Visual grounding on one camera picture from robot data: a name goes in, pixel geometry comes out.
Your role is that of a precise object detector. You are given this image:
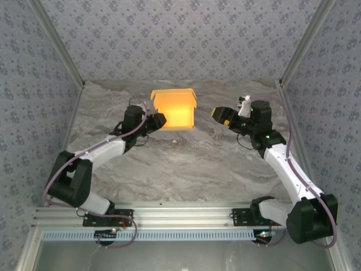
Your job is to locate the yellow paper box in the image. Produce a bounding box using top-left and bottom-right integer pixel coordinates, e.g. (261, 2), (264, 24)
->
(150, 88), (197, 131)

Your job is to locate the small circuit board with LED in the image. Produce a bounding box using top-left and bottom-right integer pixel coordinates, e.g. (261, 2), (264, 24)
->
(94, 229), (119, 246)
(253, 229), (279, 246)

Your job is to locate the grey metal panel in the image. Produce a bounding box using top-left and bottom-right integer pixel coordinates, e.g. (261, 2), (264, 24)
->
(36, 239), (336, 271)

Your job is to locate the aluminium table side rail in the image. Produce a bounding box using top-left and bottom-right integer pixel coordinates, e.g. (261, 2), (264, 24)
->
(60, 81), (86, 159)
(278, 80), (323, 206)

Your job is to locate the aluminium frame post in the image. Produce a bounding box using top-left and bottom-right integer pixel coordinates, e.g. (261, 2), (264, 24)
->
(278, 0), (337, 85)
(28, 0), (86, 87)

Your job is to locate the aluminium frame cross rail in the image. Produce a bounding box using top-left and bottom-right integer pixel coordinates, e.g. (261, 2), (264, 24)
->
(32, 202), (339, 228)

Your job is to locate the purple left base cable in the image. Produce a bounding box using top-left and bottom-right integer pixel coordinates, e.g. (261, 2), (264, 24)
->
(95, 216), (138, 249)

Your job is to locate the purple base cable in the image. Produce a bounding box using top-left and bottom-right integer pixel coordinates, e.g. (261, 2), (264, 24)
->
(95, 216), (138, 249)
(255, 222), (288, 247)

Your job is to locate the grey slotted cable duct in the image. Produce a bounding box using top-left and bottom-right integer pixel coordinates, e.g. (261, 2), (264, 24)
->
(42, 229), (260, 242)

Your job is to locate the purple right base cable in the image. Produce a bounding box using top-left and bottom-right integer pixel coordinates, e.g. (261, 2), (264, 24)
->
(255, 222), (288, 247)

